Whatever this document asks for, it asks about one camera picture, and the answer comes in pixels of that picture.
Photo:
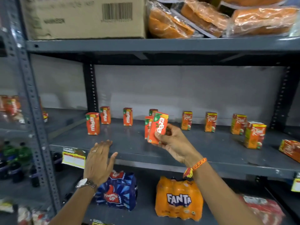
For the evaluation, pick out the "person's left hand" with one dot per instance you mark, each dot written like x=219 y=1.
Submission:
x=96 y=164

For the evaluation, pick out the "person's right hand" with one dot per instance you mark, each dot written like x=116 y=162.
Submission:
x=179 y=147

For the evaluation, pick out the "person's left thumb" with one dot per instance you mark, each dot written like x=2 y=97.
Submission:
x=113 y=160

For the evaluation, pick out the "person's right thumb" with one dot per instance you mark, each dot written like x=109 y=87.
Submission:
x=164 y=137

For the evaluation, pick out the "red mango juice carton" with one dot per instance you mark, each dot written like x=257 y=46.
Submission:
x=152 y=111
x=159 y=125
x=128 y=117
x=147 y=126
x=93 y=124
x=105 y=115

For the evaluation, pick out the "person's left forearm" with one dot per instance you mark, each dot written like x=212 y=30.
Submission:
x=73 y=205

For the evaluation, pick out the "person's right forearm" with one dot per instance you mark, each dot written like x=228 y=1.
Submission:
x=220 y=196

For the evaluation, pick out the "orange fruit juice carton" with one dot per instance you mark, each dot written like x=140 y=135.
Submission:
x=210 y=122
x=238 y=124
x=255 y=135
x=186 y=120
x=290 y=149

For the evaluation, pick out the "blue cola can pack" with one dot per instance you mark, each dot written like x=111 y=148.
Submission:
x=119 y=192

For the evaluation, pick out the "silver wristwatch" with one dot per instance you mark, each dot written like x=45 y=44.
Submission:
x=85 y=183

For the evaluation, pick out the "yellow shelf price label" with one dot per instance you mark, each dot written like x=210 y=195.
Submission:
x=296 y=183
x=99 y=223
x=73 y=158

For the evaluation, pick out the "dark cola bottle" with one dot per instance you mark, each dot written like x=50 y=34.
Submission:
x=57 y=161

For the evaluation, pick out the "orange soda can pack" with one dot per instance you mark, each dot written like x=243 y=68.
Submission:
x=179 y=199

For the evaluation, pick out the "grey metal shelving rack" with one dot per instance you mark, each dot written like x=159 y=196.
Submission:
x=164 y=45

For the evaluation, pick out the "group of green soda bottles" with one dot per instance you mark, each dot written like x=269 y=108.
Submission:
x=17 y=152

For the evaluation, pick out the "group of dark cola bottles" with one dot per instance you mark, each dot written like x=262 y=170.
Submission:
x=16 y=172

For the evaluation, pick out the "pile of white snack packets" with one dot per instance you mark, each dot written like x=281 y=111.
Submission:
x=25 y=215

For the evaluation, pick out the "plastic-wrapped orange drink pack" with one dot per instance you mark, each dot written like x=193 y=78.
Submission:
x=166 y=23
x=204 y=17
x=262 y=21
x=253 y=1

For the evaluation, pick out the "group of red juice cartons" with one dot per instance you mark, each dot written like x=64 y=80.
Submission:
x=10 y=105

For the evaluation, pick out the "red soda can pack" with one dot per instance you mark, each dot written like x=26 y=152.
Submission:
x=264 y=209

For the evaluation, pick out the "brown cardboard box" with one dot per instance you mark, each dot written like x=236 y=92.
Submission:
x=82 y=18

